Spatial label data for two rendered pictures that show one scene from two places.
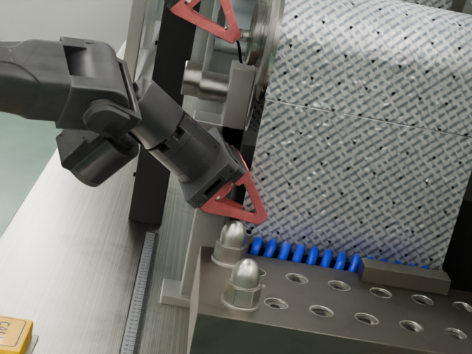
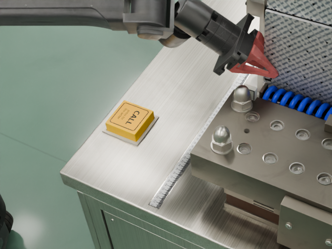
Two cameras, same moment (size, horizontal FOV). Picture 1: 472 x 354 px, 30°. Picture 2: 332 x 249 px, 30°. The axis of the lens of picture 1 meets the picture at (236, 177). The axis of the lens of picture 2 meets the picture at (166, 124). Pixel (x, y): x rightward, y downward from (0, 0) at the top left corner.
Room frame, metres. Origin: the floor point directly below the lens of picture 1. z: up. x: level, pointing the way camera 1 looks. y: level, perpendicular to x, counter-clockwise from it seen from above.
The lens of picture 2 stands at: (0.21, -0.37, 1.80)
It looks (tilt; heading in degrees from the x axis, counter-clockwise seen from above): 48 degrees down; 40
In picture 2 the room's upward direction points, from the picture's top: 7 degrees counter-clockwise
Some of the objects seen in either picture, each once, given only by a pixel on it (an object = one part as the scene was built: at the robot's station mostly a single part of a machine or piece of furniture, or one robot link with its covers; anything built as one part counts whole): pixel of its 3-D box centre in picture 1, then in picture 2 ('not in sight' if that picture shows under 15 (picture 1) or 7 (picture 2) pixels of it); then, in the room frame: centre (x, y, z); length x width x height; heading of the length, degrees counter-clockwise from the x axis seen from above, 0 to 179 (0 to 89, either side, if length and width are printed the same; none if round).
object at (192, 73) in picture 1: (192, 79); not in sight; (1.01, 0.07, 1.18); 0.04 x 0.02 x 0.04; 5
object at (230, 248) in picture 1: (232, 241); (241, 96); (0.85, -0.01, 1.05); 0.04 x 0.04 x 0.04
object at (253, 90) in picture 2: not in sight; (249, 92); (0.87, -0.01, 1.04); 0.02 x 0.01 x 0.02; 95
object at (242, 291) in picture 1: (244, 281); (221, 137); (0.75, -0.03, 1.05); 0.04 x 0.04 x 0.04
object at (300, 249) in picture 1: (343, 267); (324, 112); (0.91, -0.14, 1.03); 0.21 x 0.04 x 0.03; 95
